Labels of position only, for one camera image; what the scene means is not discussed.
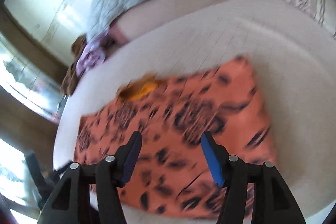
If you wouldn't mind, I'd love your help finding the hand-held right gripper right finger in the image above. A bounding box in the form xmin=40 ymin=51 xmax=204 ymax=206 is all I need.
xmin=201 ymin=131 xmax=307 ymax=224

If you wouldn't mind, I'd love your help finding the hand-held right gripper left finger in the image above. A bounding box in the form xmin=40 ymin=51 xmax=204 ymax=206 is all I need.
xmin=38 ymin=131 xmax=143 ymax=224

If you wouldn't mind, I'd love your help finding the orange floral long-sleeve shirt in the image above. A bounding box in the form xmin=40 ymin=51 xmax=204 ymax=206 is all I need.
xmin=73 ymin=55 xmax=279 ymax=219

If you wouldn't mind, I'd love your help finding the brown fuzzy garment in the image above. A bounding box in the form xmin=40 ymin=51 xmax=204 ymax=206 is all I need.
xmin=61 ymin=35 xmax=87 ymax=96

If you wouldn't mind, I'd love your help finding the purple floral cloth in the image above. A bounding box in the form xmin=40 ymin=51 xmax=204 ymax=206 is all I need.
xmin=76 ymin=32 xmax=113 ymax=77

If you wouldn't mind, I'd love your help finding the bed with white quilted sheet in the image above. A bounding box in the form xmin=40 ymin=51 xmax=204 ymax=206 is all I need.
xmin=52 ymin=0 xmax=336 ymax=224

